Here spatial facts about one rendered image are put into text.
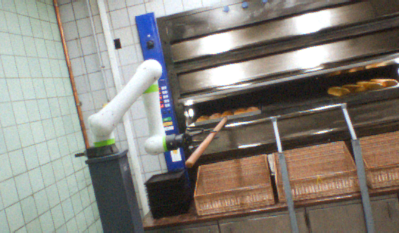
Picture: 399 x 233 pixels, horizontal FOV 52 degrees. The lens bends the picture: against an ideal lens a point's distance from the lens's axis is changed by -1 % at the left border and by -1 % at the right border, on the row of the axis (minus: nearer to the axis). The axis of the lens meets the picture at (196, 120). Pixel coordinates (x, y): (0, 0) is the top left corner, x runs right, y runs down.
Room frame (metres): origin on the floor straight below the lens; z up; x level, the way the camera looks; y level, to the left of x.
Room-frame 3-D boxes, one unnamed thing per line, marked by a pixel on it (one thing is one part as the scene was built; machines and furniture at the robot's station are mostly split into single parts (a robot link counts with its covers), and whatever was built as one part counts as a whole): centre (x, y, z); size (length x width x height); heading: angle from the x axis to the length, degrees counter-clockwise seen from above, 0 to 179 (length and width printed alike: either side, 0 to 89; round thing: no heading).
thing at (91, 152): (2.43, 0.61, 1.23); 0.26 x 0.15 x 0.06; 84
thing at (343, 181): (2.97, -0.76, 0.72); 0.56 x 0.49 x 0.28; 79
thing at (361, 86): (3.57, -1.45, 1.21); 0.61 x 0.48 x 0.06; 170
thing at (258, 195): (3.08, -0.18, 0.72); 0.56 x 0.49 x 0.28; 81
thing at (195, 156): (2.40, -0.08, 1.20); 1.71 x 0.03 x 0.03; 170
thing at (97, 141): (2.41, 0.55, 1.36); 0.16 x 0.13 x 0.19; 17
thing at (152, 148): (2.40, 0.26, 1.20); 0.14 x 0.13 x 0.11; 81
